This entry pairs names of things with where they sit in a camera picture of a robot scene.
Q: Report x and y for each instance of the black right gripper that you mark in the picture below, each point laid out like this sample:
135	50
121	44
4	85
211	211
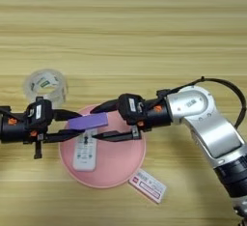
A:
157	117

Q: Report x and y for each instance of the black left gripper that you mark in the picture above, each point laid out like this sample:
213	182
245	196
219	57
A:
16	128

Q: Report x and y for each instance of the purple rectangular block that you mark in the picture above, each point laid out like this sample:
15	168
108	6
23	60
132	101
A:
88	121

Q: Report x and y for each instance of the white red label card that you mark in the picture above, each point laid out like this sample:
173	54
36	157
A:
148	186

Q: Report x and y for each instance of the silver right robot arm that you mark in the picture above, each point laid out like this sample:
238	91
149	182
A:
209	127

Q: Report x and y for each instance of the right gripper labelled black box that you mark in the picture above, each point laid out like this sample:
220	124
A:
123	107

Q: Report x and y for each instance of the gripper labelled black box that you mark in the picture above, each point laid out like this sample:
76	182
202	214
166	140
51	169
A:
123	107
46	114

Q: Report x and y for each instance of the left gripper labelled black box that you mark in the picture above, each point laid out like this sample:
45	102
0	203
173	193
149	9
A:
46	114

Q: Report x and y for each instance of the clear tape roll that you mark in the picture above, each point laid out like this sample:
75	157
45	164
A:
59	90

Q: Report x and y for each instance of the white remote control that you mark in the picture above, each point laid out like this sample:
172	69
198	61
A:
84	159

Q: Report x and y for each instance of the pink round plate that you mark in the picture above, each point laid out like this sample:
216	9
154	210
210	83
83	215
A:
119	162

